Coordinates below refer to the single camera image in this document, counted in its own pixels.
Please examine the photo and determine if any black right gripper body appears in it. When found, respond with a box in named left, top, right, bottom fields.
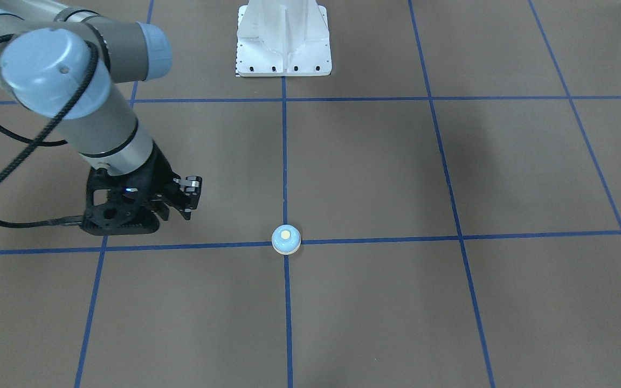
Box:
left=127, top=143, right=184, bottom=221

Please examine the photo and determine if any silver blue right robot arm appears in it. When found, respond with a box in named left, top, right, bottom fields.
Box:
left=0, top=1, right=202, bottom=228

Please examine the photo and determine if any blue and cream call bell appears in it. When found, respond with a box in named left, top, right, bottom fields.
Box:
left=271, top=224, right=302, bottom=255

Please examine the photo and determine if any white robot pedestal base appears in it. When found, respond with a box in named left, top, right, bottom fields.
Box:
left=235, top=1, right=333, bottom=77

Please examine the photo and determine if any black camera cable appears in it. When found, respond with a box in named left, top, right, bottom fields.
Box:
left=0, top=33, right=100, bottom=230

